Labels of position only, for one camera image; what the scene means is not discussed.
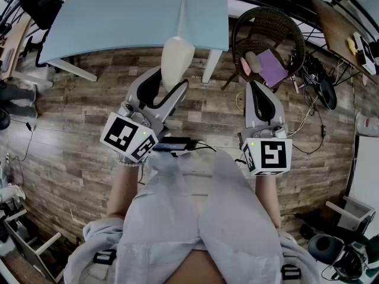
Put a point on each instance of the white panel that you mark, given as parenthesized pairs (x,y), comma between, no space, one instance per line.
(367,170)

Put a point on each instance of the person's right forearm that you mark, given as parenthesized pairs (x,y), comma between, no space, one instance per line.
(268,200)

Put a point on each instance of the black office chair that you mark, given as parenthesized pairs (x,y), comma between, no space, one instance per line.
(41,1)

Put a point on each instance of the light wooden desk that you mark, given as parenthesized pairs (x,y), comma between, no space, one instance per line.
(14,49)

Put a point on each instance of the dark wicker chair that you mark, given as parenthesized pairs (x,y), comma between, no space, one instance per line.
(284,25)

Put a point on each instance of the yellow object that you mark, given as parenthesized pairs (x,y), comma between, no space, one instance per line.
(351,45)

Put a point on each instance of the black battery pack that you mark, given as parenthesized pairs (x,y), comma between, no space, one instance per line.
(174,143)

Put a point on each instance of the white shelf unit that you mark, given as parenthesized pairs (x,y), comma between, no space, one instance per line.
(352,214)

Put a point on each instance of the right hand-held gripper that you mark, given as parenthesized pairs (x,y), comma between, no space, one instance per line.
(272,155)

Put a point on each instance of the light blue table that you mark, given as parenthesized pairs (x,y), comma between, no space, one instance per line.
(118,16)

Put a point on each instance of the wooden cabinet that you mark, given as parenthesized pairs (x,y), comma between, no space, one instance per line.
(26,256)

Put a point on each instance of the pink soft item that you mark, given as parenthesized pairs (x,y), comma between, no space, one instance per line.
(245,67)

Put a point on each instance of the person's light grey shirt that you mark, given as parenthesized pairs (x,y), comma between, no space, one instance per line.
(89,241)

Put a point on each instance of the white box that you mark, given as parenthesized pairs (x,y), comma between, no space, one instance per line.
(365,52)

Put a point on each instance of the cream telephone handset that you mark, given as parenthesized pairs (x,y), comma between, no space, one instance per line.
(176,59)

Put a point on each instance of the clear plastic bag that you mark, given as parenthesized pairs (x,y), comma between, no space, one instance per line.
(367,124)

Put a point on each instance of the black round stand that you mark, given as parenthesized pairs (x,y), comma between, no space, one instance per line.
(328,95)

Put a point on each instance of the person's left forearm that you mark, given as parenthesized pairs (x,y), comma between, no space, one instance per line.
(121,188)

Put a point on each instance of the beige soft item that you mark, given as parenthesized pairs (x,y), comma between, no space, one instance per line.
(254,62)

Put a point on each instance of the dark wooden desk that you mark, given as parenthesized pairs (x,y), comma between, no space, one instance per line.
(334,28)

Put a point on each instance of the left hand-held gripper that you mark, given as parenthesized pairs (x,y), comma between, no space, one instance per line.
(130,135)

